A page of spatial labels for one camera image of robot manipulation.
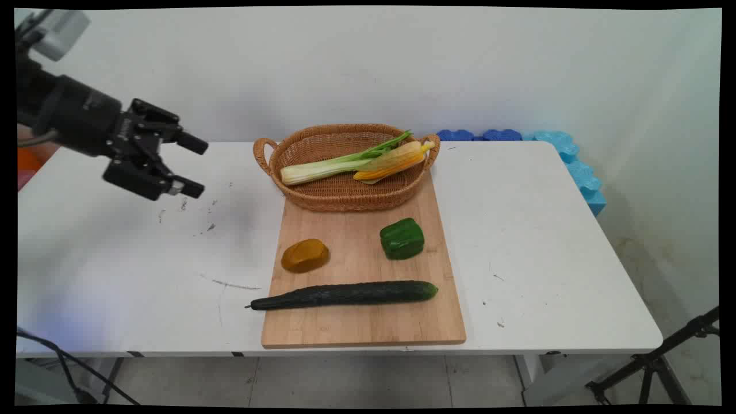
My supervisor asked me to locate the yellow corn cob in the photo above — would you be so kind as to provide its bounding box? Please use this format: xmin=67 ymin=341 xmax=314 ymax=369
xmin=353 ymin=140 xmax=436 ymax=185

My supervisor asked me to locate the orange box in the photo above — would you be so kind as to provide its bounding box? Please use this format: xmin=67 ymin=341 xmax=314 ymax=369
xmin=17 ymin=143 xmax=60 ymax=190

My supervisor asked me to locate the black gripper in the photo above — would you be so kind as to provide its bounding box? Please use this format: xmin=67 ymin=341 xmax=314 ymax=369
xmin=16 ymin=53 xmax=209 ymax=201

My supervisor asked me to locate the wooden cutting board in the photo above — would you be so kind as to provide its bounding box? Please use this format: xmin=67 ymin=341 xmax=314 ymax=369
xmin=261 ymin=170 xmax=467 ymax=350

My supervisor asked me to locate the brown potato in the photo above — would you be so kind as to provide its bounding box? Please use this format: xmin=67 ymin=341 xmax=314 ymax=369
xmin=281 ymin=239 xmax=330 ymax=274

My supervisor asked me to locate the wicker basket with handles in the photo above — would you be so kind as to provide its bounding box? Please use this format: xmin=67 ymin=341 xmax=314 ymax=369
xmin=253 ymin=124 xmax=441 ymax=212

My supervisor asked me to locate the green bell pepper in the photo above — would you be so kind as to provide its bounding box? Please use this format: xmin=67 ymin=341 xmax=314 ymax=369
xmin=379 ymin=218 xmax=426 ymax=260

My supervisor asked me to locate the black tripod stand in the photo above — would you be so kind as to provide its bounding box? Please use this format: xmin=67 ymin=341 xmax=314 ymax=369
xmin=585 ymin=306 xmax=720 ymax=407

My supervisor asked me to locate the light blue foam mat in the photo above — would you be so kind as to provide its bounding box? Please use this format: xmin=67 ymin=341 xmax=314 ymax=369
xmin=522 ymin=131 xmax=608 ymax=217

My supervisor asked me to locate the black cable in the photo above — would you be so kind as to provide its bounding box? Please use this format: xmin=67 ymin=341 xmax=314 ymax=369
xmin=16 ymin=327 xmax=141 ymax=407

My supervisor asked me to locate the dark green cucumber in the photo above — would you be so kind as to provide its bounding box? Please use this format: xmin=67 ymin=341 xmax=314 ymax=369
xmin=245 ymin=280 xmax=439 ymax=312

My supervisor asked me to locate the green celery stalk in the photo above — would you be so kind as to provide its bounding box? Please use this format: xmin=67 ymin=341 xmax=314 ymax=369
xmin=280 ymin=130 xmax=413 ymax=186

